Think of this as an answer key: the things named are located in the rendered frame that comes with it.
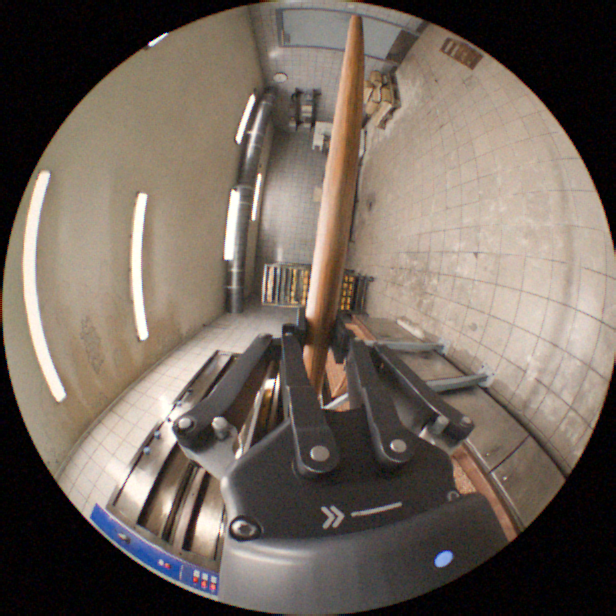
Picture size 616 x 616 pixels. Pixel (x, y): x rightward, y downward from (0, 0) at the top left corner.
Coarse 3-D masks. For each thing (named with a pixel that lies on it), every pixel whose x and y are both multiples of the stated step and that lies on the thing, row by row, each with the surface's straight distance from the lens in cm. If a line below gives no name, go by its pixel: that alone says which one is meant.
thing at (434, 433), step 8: (440, 416) 10; (432, 424) 11; (440, 424) 10; (424, 432) 10; (432, 432) 10; (440, 432) 10; (432, 440) 10; (440, 440) 10; (448, 440) 10; (456, 440) 11; (464, 440) 11; (448, 448) 10; (456, 448) 10
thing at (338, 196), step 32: (352, 32) 49; (352, 64) 32; (352, 96) 25; (352, 128) 21; (352, 160) 19; (352, 192) 18; (320, 224) 17; (320, 256) 16; (320, 288) 16; (320, 320) 17; (320, 352) 18; (320, 384) 21
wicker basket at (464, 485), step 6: (456, 462) 86; (456, 468) 84; (462, 468) 85; (456, 474) 82; (462, 474) 84; (456, 480) 88; (462, 480) 82; (468, 480) 84; (456, 486) 89; (462, 486) 81; (468, 486) 83; (462, 492) 80; (468, 492) 82
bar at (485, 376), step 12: (396, 348) 134; (408, 348) 140; (420, 348) 147; (432, 348) 155; (444, 348) 164; (480, 372) 142; (492, 372) 137; (432, 384) 99; (444, 384) 103; (456, 384) 112; (468, 384) 123; (480, 384) 143
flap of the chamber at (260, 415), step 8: (272, 368) 170; (264, 384) 143; (272, 384) 168; (264, 392) 139; (264, 400) 139; (256, 408) 125; (264, 408) 138; (256, 416) 120; (264, 416) 138; (256, 424) 119; (264, 424) 138; (256, 432) 120; (248, 440) 110; (256, 440) 120; (248, 448) 107
